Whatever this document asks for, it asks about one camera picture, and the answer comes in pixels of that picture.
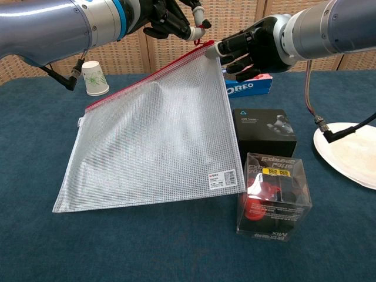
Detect black cardboard box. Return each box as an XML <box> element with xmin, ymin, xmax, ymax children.
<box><xmin>233</xmin><ymin>108</ymin><xmax>298</xmax><ymax>159</ymax></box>

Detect white paper cup green print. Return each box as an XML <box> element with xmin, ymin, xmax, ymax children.
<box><xmin>80</xmin><ymin>61</ymin><xmax>110</xmax><ymax>97</ymax></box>

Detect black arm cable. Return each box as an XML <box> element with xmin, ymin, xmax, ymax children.
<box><xmin>305</xmin><ymin>58</ymin><xmax>376</xmax><ymax>144</ymax></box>
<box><xmin>39</xmin><ymin>51</ymin><xmax>86</xmax><ymax>91</ymax></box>

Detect woven wooden screen panel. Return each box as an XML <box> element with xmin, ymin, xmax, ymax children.
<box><xmin>0</xmin><ymin>54</ymin><xmax>52</xmax><ymax>86</ymax></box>
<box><xmin>48</xmin><ymin>31</ymin><xmax>150</xmax><ymax>76</ymax></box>
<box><xmin>340</xmin><ymin>48</ymin><xmax>376</xmax><ymax>71</ymax></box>
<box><xmin>143</xmin><ymin>0</ymin><xmax>265</xmax><ymax>74</ymax></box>
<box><xmin>258</xmin><ymin>0</ymin><xmax>368</xmax><ymax>72</ymax></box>

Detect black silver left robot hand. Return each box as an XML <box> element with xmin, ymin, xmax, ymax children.
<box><xmin>120</xmin><ymin>0</ymin><xmax>206</xmax><ymax>42</ymax></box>

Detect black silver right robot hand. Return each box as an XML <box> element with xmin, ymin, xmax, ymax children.
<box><xmin>205</xmin><ymin>14</ymin><xmax>294</xmax><ymax>83</ymax></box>

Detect blue Oreo cookie box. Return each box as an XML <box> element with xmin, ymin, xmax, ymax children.
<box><xmin>224</xmin><ymin>72</ymin><xmax>273</xmax><ymax>99</ymax></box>

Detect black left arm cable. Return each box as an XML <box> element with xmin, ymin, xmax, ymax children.
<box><xmin>39</xmin><ymin>51</ymin><xmax>86</xmax><ymax>91</ymax></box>

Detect teal tablecloth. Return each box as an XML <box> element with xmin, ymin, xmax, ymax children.
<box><xmin>0</xmin><ymin>69</ymin><xmax>376</xmax><ymax>282</ymax></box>

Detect clear mesh zipper pouch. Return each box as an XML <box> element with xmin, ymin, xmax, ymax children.
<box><xmin>52</xmin><ymin>40</ymin><xmax>247</xmax><ymax>214</ymax></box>

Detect white plate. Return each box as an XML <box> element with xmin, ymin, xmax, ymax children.
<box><xmin>313</xmin><ymin>122</ymin><xmax>376</xmax><ymax>190</ymax></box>

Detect clear plastic box red contents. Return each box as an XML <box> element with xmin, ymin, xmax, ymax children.
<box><xmin>236</xmin><ymin>152</ymin><xmax>313</xmax><ymax>243</ymax></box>

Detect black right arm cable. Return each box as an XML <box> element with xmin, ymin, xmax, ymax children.
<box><xmin>305</xmin><ymin>58</ymin><xmax>376</xmax><ymax>144</ymax></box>

